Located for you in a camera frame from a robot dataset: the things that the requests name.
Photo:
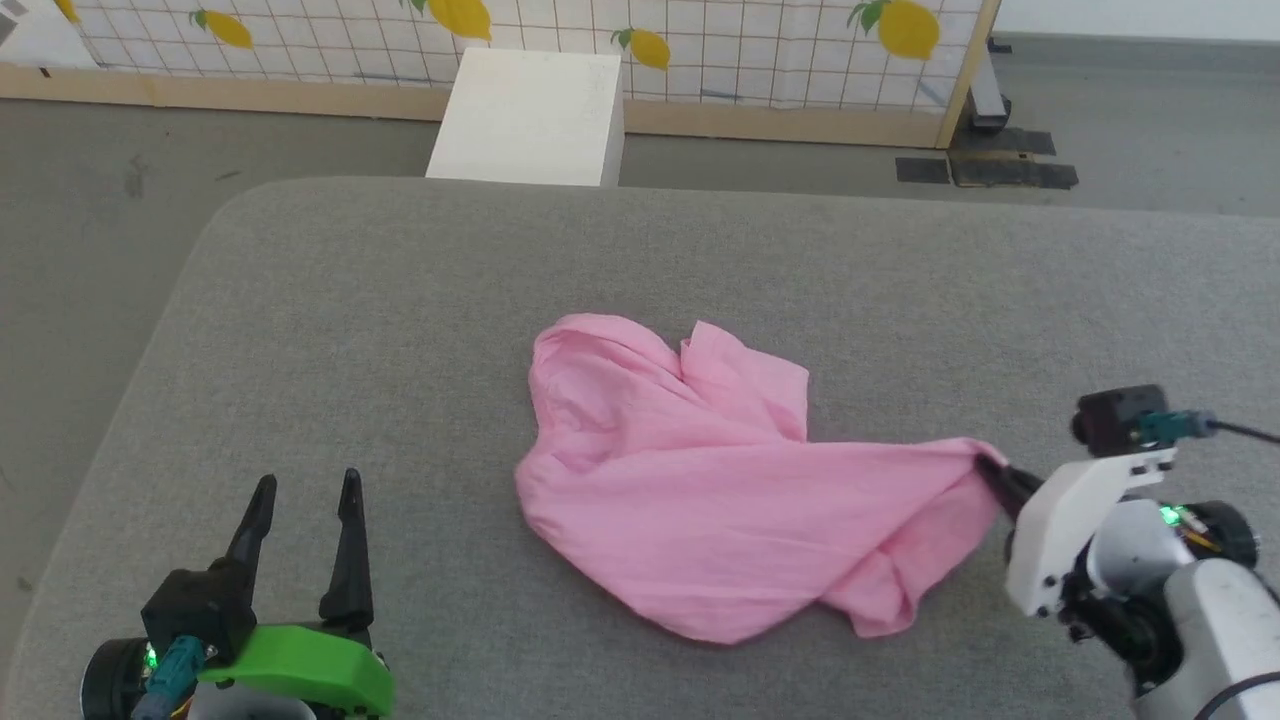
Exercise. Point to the grey metal partition foot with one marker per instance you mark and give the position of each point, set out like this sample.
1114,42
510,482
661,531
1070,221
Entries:
988,95

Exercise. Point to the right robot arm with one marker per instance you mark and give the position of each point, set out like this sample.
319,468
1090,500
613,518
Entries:
1200,610

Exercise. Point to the pink cloth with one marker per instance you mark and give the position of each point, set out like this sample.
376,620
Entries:
700,500

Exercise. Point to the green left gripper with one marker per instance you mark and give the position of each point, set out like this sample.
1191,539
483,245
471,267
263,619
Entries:
310,665

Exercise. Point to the small black floor tape patch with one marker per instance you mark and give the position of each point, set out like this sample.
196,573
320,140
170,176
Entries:
922,170

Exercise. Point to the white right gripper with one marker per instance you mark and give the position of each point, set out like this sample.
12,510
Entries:
1060,520

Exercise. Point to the lemon print partition screen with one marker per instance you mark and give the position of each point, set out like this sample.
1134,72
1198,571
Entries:
760,50

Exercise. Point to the long black floor tape patch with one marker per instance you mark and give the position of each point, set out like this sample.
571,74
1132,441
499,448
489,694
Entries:
1015,175

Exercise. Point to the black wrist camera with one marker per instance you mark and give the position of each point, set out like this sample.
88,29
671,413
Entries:
1115,420
195,610

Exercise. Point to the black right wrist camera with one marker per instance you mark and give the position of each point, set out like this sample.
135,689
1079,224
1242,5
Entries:
1115,420

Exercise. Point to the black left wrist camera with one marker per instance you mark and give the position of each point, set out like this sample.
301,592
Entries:
195,610

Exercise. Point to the white box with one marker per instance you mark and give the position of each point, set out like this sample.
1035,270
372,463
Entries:
530,120

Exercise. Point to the dark floor tape patch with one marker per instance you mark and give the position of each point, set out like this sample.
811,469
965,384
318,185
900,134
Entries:
1005,141

